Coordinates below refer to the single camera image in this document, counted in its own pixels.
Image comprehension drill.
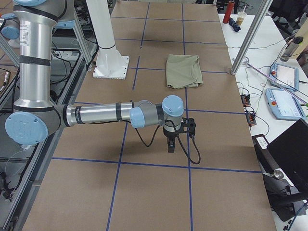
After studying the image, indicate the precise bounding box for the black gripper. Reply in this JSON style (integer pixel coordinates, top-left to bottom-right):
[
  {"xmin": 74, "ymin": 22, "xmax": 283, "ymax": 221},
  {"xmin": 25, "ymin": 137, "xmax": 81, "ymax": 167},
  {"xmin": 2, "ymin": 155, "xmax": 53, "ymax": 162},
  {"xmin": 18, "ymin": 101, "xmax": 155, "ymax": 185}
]
[{"xmin": 165, "ymin": 131, "xmax": 178, "ymax": 153}]

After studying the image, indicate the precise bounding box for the olive green long-sleeve shirt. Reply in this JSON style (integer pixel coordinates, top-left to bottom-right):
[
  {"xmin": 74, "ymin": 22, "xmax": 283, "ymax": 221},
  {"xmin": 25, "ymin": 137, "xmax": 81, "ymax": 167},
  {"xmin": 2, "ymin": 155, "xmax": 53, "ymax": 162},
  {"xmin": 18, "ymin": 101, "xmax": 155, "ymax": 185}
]
[{"xmin": 166, "ymin": 54, "xmax": 204, "ymax": 89}]

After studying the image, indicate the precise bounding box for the white reacher grabber stick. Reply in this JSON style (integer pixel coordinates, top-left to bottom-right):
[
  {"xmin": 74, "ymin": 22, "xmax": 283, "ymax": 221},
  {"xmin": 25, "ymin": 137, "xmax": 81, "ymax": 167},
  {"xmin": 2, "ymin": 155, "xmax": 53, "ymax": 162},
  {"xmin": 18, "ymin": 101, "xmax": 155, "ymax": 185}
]
[{"xmin": 241, "ymin": 57, "xmax": 308, "ymax": 107}]

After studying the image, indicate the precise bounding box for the near blue teach pendant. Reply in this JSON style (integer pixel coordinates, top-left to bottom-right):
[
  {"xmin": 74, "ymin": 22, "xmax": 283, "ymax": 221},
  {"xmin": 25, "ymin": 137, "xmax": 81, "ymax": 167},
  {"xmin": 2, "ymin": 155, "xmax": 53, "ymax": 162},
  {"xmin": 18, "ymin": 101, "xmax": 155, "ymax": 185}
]
[{"xmin": 265, "ymin": 89, "xmax": 307, "ymax": 121}]

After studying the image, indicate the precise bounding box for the blue teach pendant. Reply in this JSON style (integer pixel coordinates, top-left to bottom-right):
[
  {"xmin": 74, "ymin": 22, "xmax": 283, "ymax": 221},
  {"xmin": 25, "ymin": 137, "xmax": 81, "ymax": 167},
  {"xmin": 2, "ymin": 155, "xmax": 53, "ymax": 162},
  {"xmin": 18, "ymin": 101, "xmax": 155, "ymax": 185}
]
[
  {"xmin": 269, "ymin": 64, "xmax": 299, "ymax": 90},
  {"xmin": 265, "ymin": 89, "xmax": 307, "ymax": 121}
]

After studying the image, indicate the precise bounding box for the folded navy blue umbrella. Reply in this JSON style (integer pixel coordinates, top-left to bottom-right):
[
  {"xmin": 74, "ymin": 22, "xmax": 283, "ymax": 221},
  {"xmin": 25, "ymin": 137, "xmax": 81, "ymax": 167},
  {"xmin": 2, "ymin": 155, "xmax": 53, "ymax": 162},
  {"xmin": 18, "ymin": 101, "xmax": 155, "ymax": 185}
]
[{"xmin": 229, "ymin": 17, "xmax": 241, "ymax": 32}]

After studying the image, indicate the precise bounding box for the far blue teach pendant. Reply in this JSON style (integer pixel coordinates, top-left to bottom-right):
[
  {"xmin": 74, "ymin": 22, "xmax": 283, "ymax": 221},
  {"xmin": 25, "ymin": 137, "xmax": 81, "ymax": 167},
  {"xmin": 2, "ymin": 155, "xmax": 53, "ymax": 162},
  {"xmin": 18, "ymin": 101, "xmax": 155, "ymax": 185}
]
[{"xmin": 269, "ymin": 64, "xmax": 299, "ymax": 90}]

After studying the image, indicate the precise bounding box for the iced coffee cup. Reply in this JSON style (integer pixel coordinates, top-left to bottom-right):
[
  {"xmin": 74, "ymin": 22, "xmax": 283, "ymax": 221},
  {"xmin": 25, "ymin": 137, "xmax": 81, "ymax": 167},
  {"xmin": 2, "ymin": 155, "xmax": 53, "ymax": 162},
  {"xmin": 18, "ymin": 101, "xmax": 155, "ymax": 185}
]
[{"xmin": 236, "ymin": 6, "xmax": 247, "ymax": 26}]

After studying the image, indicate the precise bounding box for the red cylindrical bottle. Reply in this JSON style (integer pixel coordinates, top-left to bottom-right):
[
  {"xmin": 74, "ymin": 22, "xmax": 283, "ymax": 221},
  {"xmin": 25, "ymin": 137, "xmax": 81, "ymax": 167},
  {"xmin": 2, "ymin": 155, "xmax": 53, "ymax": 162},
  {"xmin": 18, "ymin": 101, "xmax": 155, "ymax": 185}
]
[{"xmin": 222, "ymin": 0, "xmax": 235, "ymax": 24}]

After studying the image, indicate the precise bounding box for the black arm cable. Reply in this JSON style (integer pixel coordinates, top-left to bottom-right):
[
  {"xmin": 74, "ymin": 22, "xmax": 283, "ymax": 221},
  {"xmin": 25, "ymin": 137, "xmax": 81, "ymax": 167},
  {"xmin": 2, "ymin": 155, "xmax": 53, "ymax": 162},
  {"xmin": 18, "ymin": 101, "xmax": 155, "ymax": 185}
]
[{"xmin": 134, "ymin": 121, "xmax": 202, "ymax": 166}]

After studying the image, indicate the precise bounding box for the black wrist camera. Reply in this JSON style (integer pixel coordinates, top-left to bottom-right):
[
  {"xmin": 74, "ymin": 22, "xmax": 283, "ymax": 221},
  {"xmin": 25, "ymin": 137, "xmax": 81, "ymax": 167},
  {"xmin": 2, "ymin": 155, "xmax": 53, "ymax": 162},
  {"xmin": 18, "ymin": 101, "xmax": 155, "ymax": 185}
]
[{"xmin": 179, "ymin": 117, "xmax": 196, "ymax": 140}]

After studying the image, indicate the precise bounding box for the aluminium frame post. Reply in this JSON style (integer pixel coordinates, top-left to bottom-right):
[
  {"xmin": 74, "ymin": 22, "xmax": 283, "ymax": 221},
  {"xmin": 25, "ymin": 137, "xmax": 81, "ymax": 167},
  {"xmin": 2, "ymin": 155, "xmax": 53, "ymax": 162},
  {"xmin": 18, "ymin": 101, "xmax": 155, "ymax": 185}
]
[{"xmin": 231, "ymin": 0, "xmax": 273, "ymax": 75}]

